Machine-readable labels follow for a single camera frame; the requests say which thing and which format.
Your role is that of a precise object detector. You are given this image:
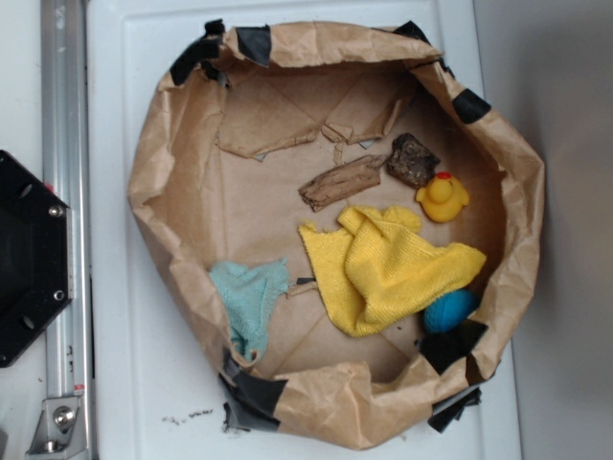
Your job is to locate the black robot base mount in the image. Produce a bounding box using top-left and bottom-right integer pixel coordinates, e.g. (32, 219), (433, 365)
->
(0, 150), (71, 368)

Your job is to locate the yellow cloth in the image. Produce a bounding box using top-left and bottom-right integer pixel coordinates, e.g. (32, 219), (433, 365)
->
(298, 205), (487, 337)

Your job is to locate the brown wood piece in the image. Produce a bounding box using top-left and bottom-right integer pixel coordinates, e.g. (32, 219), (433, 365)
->
(298, 154), (387, 212)

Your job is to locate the metal corner bracket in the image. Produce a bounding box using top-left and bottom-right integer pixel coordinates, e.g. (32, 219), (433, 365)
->
(25, 396), (86, 459)

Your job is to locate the aluminium extrusion rail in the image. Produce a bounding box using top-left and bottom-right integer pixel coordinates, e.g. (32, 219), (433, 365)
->
(40, 1), (98, 459)

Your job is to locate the brown paper bag bin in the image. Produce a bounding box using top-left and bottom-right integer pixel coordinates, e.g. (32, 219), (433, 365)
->
(128, 22), (545, 449)

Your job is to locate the blue ball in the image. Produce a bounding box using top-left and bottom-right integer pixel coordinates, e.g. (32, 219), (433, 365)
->
(423, 289), (479, 334)

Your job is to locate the dark bark chunk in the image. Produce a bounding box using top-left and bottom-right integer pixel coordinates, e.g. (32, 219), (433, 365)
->
(386, 133), (441, 190)

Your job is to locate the light blue cloth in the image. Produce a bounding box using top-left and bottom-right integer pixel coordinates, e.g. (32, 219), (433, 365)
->
(209, 258), (289, 363)

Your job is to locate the yellow rubber duck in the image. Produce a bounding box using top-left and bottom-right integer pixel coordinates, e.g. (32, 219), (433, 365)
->
(416, 172), (470, 223)

